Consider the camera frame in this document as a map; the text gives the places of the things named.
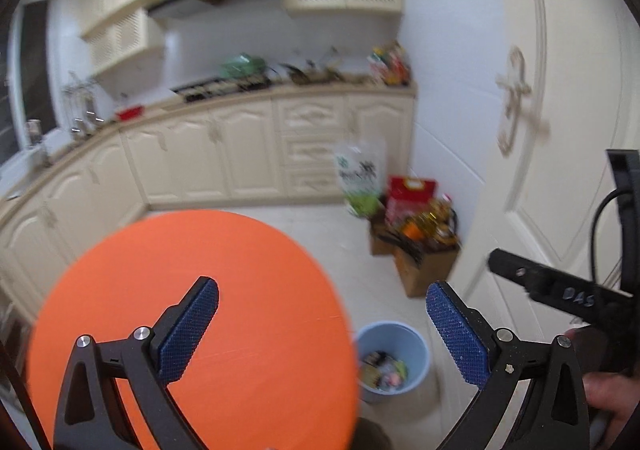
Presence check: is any clear rice bag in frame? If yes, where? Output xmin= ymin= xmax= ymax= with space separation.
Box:
xmin=334 ymin=142 xmax=388 ymax=218

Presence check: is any hanging utensil rack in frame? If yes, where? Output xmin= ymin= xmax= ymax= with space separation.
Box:
xmin=62 ymin=72 xmax=101 ymax=141

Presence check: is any person's right hand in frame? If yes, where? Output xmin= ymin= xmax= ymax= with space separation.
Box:
xmin=582 ymin=370 xmax=640 ymax=448

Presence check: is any metal wok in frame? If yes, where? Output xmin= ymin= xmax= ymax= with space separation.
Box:
xmin=280 ymin=47 xmax=346 ymax=83

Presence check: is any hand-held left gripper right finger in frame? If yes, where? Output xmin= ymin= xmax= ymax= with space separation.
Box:
xmin=425 ymin=280 xmax=591 ymax=450

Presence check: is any group of seasoning bottles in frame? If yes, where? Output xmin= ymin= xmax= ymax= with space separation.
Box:
xmin=369 ymin=42 xmax=413 ymax=86

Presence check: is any black cable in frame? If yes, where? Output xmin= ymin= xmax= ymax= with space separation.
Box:
xmin=590 ymin=189 xmax=628 ymax=293

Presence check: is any kitchen window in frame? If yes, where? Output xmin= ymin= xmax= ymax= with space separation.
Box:
xmin=0 ymin=0 xmax=56 ymax=166

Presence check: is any black gas stove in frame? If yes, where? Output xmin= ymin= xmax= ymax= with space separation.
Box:
xmin=170 ymin=75 xmax=273 ymax=103

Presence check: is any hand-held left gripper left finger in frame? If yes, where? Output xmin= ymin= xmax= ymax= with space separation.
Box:
xmin=52 ymin=276 xmax=220 ymax=450

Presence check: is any red gift box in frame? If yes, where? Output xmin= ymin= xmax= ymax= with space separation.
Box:
xmin=386 ymin=176 xmax=441 ymax=236

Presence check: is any green electric pot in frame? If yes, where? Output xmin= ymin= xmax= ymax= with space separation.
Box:
xmin=220 ymin=54 xmax=268 ymax=78

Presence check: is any blue trash bin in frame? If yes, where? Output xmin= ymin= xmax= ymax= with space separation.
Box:
xmin=356 ymin=322 xmax=431 ymax=405

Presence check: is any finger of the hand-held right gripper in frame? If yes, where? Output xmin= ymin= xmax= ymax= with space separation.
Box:
xmin=487 ymin=249 xmax=551 ymax=302

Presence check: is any cream door handle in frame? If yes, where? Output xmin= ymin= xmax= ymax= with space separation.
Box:
xmin=495 ymin=46 xmax=551 ymax=158

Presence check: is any cardboard box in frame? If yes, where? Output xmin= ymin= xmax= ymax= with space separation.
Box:
xmin=370 ymin=210 xmax=461 ymax=298

